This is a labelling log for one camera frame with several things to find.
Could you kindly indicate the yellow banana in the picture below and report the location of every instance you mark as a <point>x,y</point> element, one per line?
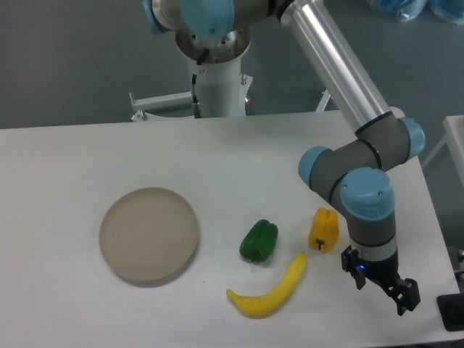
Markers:
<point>265,304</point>

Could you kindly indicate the black device at right edge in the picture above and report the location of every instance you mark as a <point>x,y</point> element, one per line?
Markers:
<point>451,310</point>

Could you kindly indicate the blue plastic bags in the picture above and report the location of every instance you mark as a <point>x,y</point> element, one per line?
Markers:
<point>403,11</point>

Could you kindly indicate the white side table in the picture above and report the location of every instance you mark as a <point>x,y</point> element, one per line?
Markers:
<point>453,140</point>

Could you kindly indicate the green bell pepper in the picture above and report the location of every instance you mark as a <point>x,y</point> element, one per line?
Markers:
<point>259,243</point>

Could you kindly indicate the yellow bell pepper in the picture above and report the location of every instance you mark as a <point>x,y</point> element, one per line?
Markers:
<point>324,231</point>

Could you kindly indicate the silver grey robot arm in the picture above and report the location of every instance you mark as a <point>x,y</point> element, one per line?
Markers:
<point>352,179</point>

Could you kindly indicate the beige round plate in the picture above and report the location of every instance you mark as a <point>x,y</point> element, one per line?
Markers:
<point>149,236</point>

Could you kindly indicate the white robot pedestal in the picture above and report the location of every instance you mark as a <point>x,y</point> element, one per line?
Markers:
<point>218,87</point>

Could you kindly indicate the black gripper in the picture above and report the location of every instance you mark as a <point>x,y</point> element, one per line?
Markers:
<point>384,273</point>

